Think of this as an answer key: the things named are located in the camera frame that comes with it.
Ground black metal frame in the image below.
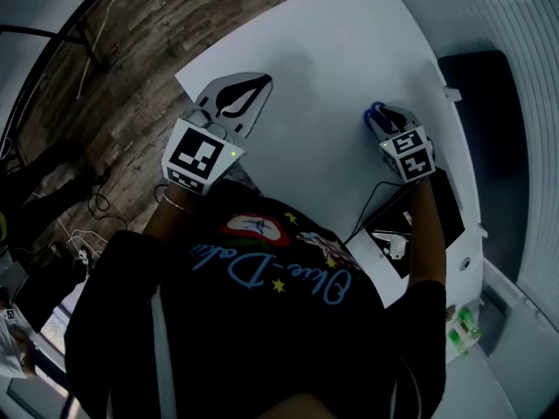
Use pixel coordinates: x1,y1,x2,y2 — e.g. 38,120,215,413
0,0,111,172

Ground white floor cable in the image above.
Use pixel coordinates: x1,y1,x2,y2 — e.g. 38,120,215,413
75,0,137,100

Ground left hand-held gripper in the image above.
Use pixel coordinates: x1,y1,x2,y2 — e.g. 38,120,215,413
161,72,274,198

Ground person's left forearm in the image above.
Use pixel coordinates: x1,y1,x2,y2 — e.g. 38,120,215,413
142,189,198,240

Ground black floor cable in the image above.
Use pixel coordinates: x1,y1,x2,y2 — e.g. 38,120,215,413
86,191,129,236

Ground silver stapler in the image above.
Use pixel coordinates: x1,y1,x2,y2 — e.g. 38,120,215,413
370,230,412,262

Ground blue-handled scissors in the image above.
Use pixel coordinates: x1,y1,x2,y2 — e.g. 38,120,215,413
363,100,390,133

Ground person's black printed shirt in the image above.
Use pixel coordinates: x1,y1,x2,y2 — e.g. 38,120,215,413
64,179,448,419

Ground long black desk divider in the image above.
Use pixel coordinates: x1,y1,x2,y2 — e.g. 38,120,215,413
437,50,532,284

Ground person's right forearm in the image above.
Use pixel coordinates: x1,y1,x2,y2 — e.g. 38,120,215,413
404,177,448,306

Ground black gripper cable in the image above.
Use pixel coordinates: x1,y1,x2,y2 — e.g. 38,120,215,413
343,180,408,247

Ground thin gold bracelet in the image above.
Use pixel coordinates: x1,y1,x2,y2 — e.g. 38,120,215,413
162,189,198,215

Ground black box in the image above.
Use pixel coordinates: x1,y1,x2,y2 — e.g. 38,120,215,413
355,167,466,281

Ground green drink bottle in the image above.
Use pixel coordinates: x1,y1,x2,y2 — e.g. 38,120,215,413
458,306,484,340
447,326,471,358

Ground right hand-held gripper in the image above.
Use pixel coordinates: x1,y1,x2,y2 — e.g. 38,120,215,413
368,104,438,186

